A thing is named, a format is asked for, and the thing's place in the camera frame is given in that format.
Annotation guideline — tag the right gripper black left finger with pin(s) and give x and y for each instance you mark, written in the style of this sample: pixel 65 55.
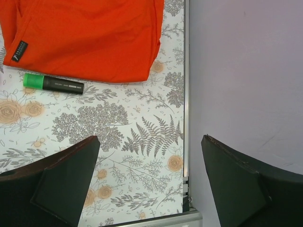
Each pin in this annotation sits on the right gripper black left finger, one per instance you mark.
pixel 50 192

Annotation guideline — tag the green cap black highlighter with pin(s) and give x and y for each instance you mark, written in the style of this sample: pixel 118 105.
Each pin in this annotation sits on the green cap black highlighter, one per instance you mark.
pixel 42 82

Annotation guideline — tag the orange folded cloth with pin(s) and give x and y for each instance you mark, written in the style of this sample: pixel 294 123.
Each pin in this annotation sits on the orange folded cloth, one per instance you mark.
pixel 115 41

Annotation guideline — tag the floral patterned table mat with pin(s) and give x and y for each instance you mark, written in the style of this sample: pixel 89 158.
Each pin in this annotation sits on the floral patterned table mat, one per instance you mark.
pixel 140 127

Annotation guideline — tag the aluminium table frame rail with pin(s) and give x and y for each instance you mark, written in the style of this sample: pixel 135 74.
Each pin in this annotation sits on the aluminium table frame rail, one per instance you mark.
pixel 192 217

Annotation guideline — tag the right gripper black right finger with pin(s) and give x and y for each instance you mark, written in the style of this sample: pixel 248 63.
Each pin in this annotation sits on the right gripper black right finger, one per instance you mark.
pixel 250 193

